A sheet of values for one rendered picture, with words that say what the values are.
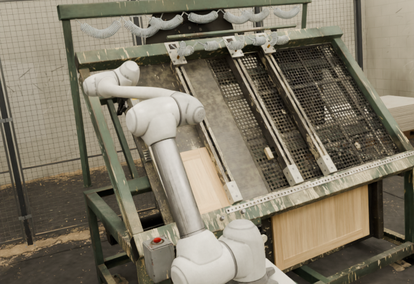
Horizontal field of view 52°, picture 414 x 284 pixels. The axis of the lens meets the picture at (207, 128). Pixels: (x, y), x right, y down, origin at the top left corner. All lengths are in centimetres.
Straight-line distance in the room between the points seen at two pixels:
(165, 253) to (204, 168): 69
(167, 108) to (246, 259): 65
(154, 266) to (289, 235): 126
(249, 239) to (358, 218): 193
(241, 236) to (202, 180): 94
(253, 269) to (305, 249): 152
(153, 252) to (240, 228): 55
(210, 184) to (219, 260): 100
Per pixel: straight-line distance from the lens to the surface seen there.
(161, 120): 164
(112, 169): 244
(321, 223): 327
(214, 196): 254
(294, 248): 317
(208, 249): 161
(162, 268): 214
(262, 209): 259
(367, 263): 342
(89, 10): 317
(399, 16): 868
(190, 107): 170
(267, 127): 287
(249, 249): 170
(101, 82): 212
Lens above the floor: 184
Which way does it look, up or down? 11 degrees down
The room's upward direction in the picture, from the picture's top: 6 degrees counter-clockwise
